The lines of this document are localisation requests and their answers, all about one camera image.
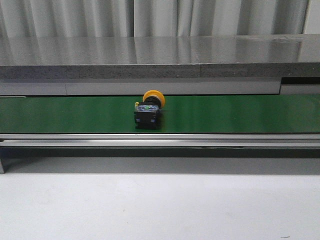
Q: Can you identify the yellow push button switch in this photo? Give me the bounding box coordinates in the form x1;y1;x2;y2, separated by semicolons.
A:
134;90;166;130

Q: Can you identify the green conveyor belt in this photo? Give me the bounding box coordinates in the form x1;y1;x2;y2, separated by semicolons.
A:
0;94;320;134

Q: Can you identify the grey stone counter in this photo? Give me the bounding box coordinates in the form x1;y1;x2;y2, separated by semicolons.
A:
0;34;320;96

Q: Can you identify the white curtain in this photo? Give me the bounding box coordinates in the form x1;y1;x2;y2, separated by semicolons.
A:
0;0;320;38

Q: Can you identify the aluminium conveyor frame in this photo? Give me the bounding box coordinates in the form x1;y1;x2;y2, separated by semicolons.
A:
0;128;320;175

